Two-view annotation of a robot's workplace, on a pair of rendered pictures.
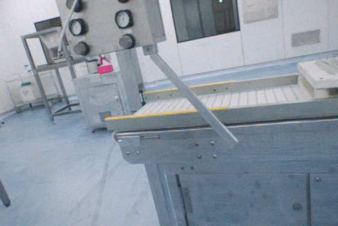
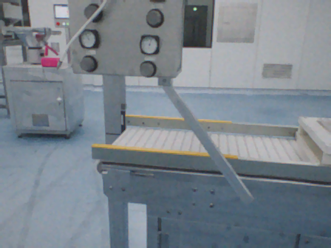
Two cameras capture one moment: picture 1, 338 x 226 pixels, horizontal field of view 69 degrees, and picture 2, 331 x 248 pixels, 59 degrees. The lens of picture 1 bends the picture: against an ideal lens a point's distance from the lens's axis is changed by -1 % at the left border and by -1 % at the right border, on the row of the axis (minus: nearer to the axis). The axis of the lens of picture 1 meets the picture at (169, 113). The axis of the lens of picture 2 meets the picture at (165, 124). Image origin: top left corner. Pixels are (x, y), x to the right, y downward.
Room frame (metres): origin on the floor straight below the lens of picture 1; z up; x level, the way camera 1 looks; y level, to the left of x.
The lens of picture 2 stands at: (0.00, 0.14, 1.11)
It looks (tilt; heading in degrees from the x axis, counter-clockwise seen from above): 17 degrees down; 348
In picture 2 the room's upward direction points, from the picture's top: 1 degrees clockwise
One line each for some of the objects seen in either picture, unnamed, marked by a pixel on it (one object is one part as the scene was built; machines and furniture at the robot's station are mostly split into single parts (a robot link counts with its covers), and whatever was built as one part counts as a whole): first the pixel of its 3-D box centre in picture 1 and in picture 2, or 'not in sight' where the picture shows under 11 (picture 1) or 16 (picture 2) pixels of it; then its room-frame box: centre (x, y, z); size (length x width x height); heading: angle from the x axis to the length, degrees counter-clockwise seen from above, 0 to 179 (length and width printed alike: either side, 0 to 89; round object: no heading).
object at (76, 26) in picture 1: (76, 27); (89, 38); (0.62, 0.17, 1.10); 0.04 x 0.01 x 0.04; 69
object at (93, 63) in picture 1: (96, 58); (41, 46); (3.45, 0.80, 0.95); 0.49 x 0.36 x 0.37; 77
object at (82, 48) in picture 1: (79, 46); (87, 61); (0.61, 0.18, 1.05); 0.03 x 0.02 x 0.04; 69
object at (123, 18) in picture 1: (123, 19); (149, 44); (0.57, 0.05, 1.09); 0.04 x 0.01 x 0.04; 69
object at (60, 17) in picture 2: not in sight; (66, 34); (3.48, 0.53, 1.07); 0.23 x 0.10 x 0.62; 77
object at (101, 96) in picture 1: (109, 98); (48, 99); (3.39, 0.77, 0.38); 0.63 x 0.57 x 0.76; 77
